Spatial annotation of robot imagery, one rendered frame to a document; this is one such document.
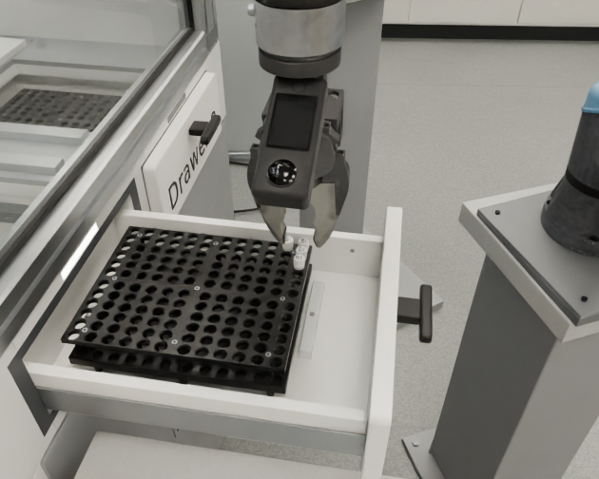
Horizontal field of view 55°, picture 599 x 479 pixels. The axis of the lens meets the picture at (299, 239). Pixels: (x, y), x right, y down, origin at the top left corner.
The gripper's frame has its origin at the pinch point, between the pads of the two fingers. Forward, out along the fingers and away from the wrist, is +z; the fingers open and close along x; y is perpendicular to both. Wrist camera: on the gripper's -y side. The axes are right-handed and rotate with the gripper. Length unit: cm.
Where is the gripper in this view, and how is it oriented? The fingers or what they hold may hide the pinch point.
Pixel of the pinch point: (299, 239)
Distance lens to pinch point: 61.1
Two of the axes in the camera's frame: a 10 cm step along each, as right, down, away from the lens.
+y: 1.6, -6.4, 7.5
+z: 0.2, 7.6, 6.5
